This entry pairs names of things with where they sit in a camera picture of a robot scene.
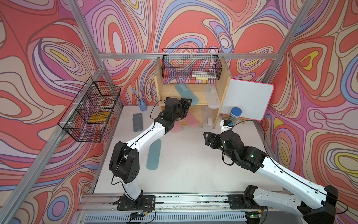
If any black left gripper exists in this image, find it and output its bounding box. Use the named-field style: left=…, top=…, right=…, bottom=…
left=170, top=97, right=191, bottom=123

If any teal pencil case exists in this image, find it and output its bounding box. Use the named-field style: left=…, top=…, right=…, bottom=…
left=175, top=83, right=199, bottom=105
left=146, top=139, right=162, bottom=170

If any pink pencil case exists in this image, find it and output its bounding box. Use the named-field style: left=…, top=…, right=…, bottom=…
left=171, top=121, right=182, bottom=133
left=184, top=112, right=200, bottom=128

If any clear pencil case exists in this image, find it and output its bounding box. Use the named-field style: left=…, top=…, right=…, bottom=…
left=201, top=106, right=213, bottom=129
left=204, top=85, right=221, bottom=109

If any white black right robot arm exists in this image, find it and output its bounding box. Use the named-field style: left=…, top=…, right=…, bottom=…
left=203, top=130, right=338, bottom=224

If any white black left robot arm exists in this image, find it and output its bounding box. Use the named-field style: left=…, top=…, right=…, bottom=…
left=109, top=97, right=192, bottom=211

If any wooden two-tier shelf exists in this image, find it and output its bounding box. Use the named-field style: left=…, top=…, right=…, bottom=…
left=154, top=57, right=232, bottom=129

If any colored pencil tube blue lid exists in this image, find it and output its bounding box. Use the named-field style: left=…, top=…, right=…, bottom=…
left=228, top=107, right=242, bottom=125

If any wooden board easel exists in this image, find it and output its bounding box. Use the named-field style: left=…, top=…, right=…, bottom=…
left=222, top=114, right=247, bottom=125

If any silver box in basket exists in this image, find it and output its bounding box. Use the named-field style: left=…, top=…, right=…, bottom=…
left=191, top=71, right=217, bottom=79

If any blue pen cup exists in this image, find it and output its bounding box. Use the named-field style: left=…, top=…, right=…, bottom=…
left=132, top=88, right=147, bottom=112

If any grey felt eraser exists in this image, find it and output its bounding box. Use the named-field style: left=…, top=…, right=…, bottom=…
left=132, top=113, right=143, bottom=132

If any yellow item in side basket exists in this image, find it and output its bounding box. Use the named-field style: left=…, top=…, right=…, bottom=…
left=88, top=112, right=110, bottom=124

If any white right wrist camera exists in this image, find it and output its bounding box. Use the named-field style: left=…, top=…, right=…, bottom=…
left=220, top=119, right=233, bottom=133

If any black wire basket on shelf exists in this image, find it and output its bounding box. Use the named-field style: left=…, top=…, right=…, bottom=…
left=162, top=47, right=222, bottom=85

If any white board pink frame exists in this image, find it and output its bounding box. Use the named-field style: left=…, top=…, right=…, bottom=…
left=221, top=79, right=275, bottom=121

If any black wire basket on frame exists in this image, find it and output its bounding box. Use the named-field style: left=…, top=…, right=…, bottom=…
left=57, top=77, right=121, bottom=142

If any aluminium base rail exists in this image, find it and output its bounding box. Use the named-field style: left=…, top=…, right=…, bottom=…
left=70, top=192, right=304, bottom=224

